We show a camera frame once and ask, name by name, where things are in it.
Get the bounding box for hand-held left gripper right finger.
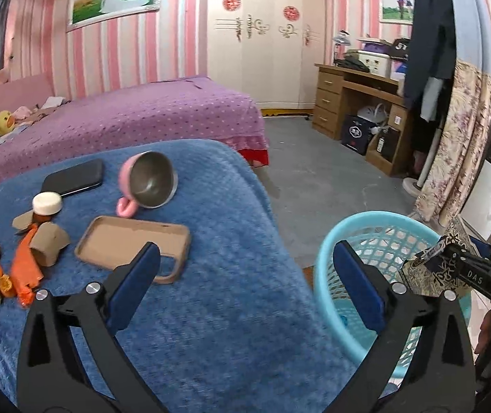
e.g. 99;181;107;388
332;241;476;413

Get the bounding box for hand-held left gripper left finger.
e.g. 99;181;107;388
17;242;162;413

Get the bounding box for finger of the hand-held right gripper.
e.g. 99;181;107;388
415;242;491;269

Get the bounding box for black gold patterned wrapper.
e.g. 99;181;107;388
400;219;474;297

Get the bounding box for light blue plastic basket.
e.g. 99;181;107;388
313;211;472;381

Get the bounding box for cardboard tube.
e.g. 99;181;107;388
28;222;72;266

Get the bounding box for orange plastic wrapper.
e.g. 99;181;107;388
10;224;44;308

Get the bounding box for small bottle with white cap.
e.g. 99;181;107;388
32;191;63;224

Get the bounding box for torn cardboard piece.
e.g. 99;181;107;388
12;211;35;235

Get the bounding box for tan phone case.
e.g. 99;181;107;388
75;216;192;285

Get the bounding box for white standing fan base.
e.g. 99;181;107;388
402;116;444;201

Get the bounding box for blue fleece blanket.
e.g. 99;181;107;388
0;138;401;413

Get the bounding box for pink steel-lined mug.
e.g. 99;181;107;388
117;151;178;218

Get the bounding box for floral curtain with blue top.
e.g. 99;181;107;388
415;0;491;229

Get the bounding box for black smartphone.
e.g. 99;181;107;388
40;159;104;197

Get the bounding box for black bottle box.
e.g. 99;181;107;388
377;128;401;160

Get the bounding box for cardboard box with label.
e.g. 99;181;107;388
387;105;410;129

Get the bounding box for dark box with round emblem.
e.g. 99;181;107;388
342;115;375;156

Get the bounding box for grey hanging garment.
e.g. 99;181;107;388
419;76;444;122

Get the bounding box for white bag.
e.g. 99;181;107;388
357;103;388;127

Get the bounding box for red bed skirt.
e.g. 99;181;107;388
239;148;270;167

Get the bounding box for purple dotted bed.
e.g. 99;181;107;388
0;75;272;186

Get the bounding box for wooden desk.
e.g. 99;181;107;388
313;64;416;177

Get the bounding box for white storage box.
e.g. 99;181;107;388
357;49;392;79

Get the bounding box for yellow duck plush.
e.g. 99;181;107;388
0;110;18;135

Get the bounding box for dark hanging jacket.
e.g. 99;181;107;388
402;0;457;108

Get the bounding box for black cap with white print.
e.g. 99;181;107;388
389;39;410;59

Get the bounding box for dark bag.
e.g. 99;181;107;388
342;54;371;74

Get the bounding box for purple box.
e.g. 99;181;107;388
363;38;394;52

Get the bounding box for pink headboard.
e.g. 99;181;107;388
0;73;55;156

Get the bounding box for desk lamp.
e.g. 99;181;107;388
334;30;351;63

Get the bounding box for cream wardrobe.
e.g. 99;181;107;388
207;0;328;116

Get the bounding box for framed couple photo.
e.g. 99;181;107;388
379;0;422;24

